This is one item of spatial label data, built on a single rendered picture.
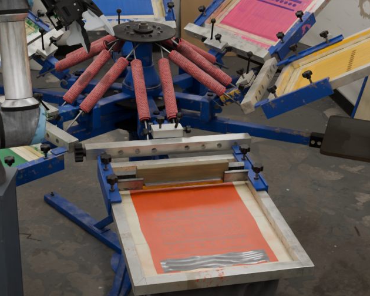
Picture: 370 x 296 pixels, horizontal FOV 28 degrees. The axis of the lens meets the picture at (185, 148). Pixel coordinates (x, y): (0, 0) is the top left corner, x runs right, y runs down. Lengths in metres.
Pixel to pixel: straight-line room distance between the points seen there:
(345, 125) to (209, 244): 1.21
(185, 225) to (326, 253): 1.77
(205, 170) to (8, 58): 0.91
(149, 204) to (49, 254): 1.50
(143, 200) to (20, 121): 0.66
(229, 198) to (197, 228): 0.25
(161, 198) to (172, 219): 0.15
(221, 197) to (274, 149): 2.55
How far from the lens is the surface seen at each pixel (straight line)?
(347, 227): 4.52
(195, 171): 2.80
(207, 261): 2.43
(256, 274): 2.36
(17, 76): 2.31
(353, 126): 3.50
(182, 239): 2.54
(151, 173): 2.76
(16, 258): 2.60
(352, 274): 4.13
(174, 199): 2.76
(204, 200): 2.76
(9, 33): 2.30
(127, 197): 2.76
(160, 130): 3.00
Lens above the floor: 2.38
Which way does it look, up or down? 27 degrees down
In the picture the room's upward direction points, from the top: 3 degrees clockwise
